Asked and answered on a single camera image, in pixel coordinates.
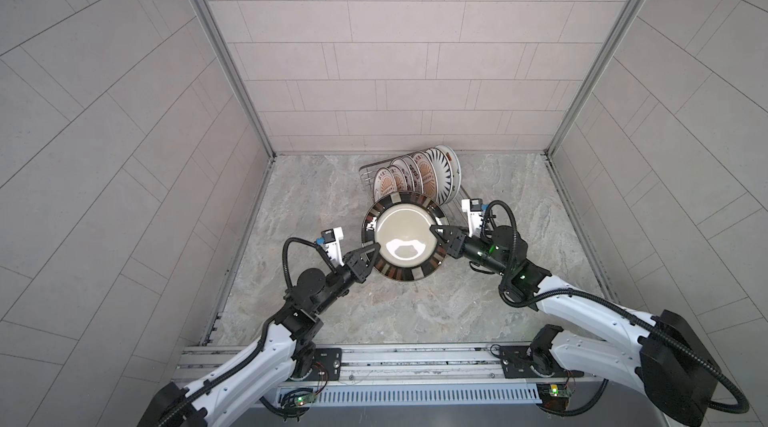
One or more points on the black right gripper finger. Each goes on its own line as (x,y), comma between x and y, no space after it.
(447,235)
(454,251)

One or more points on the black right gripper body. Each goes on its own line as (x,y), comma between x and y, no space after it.
(480,253)

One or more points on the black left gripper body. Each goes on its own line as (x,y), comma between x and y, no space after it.
(336,284)

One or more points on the dark striped rim plate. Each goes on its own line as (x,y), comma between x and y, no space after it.
(400,223)

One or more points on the white blue radial plate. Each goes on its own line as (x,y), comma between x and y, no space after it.
(444,174)

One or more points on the white watermelon plate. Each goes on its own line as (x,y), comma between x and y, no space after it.
(455,166)

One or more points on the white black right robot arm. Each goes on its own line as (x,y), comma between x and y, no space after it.
(659,356)

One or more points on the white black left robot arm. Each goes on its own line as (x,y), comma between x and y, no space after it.
(283,350)

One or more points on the front orange sunburst plate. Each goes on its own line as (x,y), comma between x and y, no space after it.
(384,184)

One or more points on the orange sunburst plate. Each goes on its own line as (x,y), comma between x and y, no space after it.
(401,182)
(384,184)

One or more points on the left green circuit board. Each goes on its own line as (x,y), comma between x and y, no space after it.
(298,399)

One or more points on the green circuit board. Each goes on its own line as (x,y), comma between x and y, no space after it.
(298,399)
(554,396)

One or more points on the right green circuit board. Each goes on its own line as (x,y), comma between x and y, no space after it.
(554,396)

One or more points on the wire metal dish rack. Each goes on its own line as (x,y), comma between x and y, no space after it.
(451,209)

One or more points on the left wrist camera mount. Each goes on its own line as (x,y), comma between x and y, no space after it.
(330,241)

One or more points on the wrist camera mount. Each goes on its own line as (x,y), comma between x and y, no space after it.
(330,241)
(474,210)

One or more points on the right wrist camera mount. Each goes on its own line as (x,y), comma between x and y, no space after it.
(474,210)

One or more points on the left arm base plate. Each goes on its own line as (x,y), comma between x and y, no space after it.
(323,365)

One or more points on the aluminium front rail frame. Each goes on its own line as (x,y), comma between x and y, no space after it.
(438,373)

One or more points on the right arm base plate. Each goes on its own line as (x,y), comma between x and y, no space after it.
(522,361)

